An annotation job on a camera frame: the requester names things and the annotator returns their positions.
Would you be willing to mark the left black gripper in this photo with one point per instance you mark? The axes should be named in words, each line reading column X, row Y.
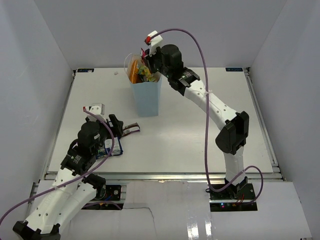
column 117, row 125

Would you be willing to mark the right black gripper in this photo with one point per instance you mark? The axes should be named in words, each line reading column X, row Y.
column 150, row 59

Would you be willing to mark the small red candy wrapper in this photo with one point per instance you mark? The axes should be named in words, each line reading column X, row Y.
column 142, row 54

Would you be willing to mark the yellow green candy bag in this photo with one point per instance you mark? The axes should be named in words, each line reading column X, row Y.
column 145, row 74

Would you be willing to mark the orange chips bag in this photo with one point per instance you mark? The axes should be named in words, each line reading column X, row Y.
column 134, row 72

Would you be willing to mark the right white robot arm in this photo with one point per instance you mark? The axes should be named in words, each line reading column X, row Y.
column 233, row 125

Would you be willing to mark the blue snack bag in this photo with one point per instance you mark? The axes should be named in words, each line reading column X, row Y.
column 106, row 149

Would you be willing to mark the light blue paper bag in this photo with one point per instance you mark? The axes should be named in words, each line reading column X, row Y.
column 146, row 94

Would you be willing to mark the brown chocolate bar wrapper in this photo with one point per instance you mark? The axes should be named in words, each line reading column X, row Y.
column 130, row 129

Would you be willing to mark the left blue corner label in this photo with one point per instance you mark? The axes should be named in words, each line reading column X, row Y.
column 85, row 70

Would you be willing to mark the blue corner label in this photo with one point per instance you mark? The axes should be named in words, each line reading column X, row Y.
column 234, row 69
column 85, row 70

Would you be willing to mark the right blue corner label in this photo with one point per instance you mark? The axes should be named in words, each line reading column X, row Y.
column 234, row 69

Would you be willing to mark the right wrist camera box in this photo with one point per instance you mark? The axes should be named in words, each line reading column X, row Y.
column 153, row 40

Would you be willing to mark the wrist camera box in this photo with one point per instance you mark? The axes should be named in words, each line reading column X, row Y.
column 153, row 40
column 98, row 109

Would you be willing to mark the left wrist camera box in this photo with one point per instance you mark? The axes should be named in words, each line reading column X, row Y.
column 98, row 109

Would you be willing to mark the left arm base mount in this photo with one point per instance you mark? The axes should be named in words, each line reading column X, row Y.
column 107, row 198

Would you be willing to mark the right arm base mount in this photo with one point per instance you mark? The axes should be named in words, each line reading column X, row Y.
column 227, row 201

